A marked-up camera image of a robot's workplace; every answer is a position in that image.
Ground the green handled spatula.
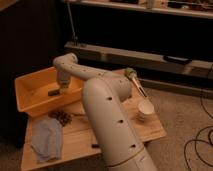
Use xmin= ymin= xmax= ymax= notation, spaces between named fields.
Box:
xmin=124 ymin=68 xmax=147 ymax=98

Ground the metal vertical pole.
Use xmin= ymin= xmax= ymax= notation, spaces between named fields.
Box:
xmin=66 ymin=1 xmax=78 ymax=46

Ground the blue cloth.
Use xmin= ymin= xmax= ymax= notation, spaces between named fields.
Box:
xmin=31 ymin=118 xmax=63 ymax=163

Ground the metal fork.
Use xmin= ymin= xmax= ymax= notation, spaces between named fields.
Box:
xmin=72 ymin=113 xmax=86 ymax=117

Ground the black cable on floor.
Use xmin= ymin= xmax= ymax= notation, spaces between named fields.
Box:
xmin=183 ymin=63 xmax=213 ymax=168

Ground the stack of white bowls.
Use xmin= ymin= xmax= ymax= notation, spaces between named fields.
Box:
xmin=137 ymin=99 xmax=155 ymax=121

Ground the black brush block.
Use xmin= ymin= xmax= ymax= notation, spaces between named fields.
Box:
xmin=91 ymin=144 xmax=99 ymax=148

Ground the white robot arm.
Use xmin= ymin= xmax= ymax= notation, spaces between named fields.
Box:
xmin=53 ymin=53 xmax=157 ymax=171

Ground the wooden table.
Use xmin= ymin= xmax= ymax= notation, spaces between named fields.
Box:
xmin=20 ymin=69 xmax=167 ymax=171

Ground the yellow plastic bin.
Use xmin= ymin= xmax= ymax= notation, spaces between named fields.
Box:
xmin=15 ymin=67 xmax=83 ymax=118

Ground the upper shelf with items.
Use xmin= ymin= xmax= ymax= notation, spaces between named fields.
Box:
xmin=62 ymin=0 xmax=213 ymax=19

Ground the grey metal shelf beam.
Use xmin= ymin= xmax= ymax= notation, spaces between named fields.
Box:
xmin=64 ymin=41 xmax=213 ymax=80

